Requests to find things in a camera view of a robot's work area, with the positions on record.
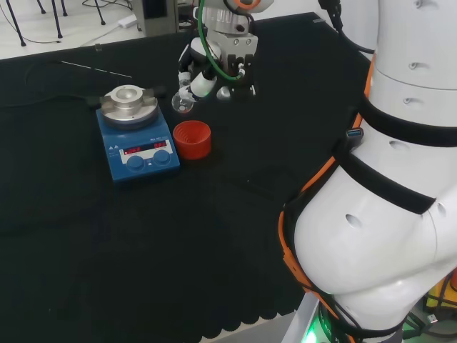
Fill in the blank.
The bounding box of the orange ribbed flask ring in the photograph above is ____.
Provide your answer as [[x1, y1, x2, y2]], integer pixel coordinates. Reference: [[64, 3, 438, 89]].
[[172, 120, 212, 161]]

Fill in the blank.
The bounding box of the green cable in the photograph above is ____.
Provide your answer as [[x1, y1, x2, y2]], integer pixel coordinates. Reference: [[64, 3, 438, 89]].
[[198, 0, 248, 85]]

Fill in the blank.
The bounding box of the black bench cloth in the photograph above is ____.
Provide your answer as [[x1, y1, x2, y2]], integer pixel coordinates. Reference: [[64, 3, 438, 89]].
[[0, 11, 374, 343]]

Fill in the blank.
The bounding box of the black heater power cable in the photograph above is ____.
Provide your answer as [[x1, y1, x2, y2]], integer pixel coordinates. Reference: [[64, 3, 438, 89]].
[[0, 59, 94, 108]]

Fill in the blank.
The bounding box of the thin glass rod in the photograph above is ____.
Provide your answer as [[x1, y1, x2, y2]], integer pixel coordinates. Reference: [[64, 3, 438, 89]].
[[60, 60, 134, 79]]

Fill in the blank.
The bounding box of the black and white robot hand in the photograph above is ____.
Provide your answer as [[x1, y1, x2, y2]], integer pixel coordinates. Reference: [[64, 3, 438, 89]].
[[177, 29, 259, 102]]

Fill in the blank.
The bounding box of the yellow stop button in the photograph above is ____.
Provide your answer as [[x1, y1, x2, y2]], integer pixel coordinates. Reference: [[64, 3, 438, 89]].
[[426, 267, 457, 310]]

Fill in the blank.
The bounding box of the orange cable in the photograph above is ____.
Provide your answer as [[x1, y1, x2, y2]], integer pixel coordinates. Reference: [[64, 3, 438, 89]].
[[278, 59, 376, 339]]

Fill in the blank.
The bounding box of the grey metal stand post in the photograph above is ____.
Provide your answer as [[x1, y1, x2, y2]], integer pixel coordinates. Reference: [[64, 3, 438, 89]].
[[136, 0, 179, 37]]

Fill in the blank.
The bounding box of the clear round-bottom glass flask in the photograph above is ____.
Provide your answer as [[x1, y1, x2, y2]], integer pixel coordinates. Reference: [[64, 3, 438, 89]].
[[171, 85, 196, 115]]

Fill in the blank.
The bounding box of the black tripod leg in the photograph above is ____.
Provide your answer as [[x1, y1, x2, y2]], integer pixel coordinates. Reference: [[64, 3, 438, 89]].
[[6, 0, 28, 47], [51, 0, 69, 39]]

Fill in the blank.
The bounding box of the blue-base heater with steel block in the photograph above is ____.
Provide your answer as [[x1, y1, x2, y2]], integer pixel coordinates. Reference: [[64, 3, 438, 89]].
[[87, 84, 181, 185]]

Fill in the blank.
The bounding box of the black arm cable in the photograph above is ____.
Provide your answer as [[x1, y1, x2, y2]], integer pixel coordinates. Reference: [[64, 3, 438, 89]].
[[317, 0, 376, 55]]

